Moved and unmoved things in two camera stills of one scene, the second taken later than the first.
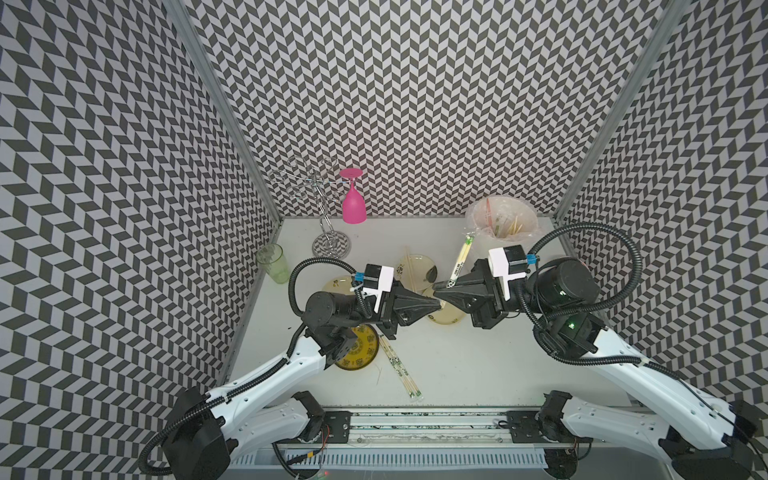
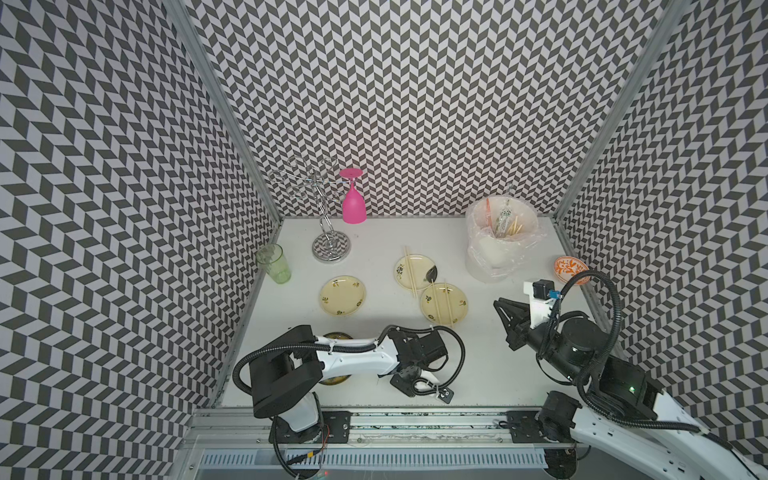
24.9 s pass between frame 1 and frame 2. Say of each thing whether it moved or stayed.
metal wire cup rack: stayed
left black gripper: moved
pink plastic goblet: stayed
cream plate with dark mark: stayed
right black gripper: moved
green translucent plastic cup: stayed
